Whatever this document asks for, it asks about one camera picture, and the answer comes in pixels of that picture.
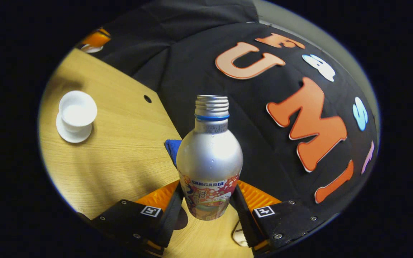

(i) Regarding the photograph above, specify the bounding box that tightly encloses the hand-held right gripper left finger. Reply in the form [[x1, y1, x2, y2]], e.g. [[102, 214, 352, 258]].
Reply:
[[90, 180, 185, 257]]

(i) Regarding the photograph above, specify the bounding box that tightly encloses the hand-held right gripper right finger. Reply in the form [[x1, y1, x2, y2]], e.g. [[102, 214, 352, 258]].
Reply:
[[230, 180, 323, 255]]

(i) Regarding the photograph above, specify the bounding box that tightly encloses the dark brown round coaster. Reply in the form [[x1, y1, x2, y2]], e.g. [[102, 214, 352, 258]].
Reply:
[[174, 206, 189, 230]]

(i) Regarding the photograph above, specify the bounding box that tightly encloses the silver water bottle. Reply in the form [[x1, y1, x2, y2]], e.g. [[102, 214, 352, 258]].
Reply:
[[176, 95, 244, 221]]

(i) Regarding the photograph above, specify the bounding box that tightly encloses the white teacup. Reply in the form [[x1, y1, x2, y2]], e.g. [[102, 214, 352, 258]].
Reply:
[[58, 90, 98, 133]]

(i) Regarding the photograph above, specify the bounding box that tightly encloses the white toaster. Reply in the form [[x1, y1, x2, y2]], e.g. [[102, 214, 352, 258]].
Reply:
[[232, 221, 249, 248]]

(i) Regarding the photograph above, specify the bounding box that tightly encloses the blue cloth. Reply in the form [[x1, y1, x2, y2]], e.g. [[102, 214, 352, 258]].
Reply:
[[164, 139, 182, 169]]

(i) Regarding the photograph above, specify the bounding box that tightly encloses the white saucer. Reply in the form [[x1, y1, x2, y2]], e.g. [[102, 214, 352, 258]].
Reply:
[[56, 113, 93, 144]]

